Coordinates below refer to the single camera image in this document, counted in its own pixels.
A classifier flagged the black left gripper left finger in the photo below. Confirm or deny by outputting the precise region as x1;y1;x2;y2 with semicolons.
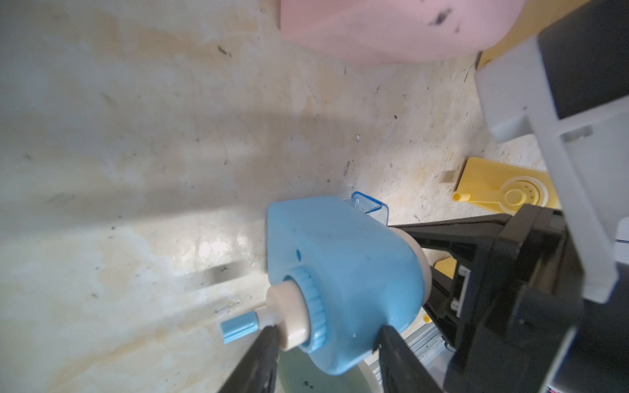
219;326;280;393

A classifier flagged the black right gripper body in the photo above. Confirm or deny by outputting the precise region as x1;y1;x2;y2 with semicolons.
402;205;584;392

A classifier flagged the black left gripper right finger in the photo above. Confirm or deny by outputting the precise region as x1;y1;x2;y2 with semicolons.
376;325;442;393

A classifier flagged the blue pencil sharpener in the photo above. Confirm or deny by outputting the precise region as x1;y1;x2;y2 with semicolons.
221;196;430;376

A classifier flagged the blue transparent sharpener tray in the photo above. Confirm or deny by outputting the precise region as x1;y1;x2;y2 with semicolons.
347;192;390;226

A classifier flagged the pink pencil sharpener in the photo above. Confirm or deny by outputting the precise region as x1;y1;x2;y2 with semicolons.
279;0;524;65

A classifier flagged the yellow sharpener bottom row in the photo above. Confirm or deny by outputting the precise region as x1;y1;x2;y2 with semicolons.
424;257;458;328

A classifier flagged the yellow sharpener row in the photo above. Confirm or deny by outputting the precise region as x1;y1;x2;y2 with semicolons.
424;257;458;328
452;157;561;215

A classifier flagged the yellow sharpener middle row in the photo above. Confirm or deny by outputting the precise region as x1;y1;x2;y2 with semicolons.
452;157;561;215

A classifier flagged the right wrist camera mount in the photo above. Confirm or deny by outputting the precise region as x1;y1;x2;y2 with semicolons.
475;38;628;304

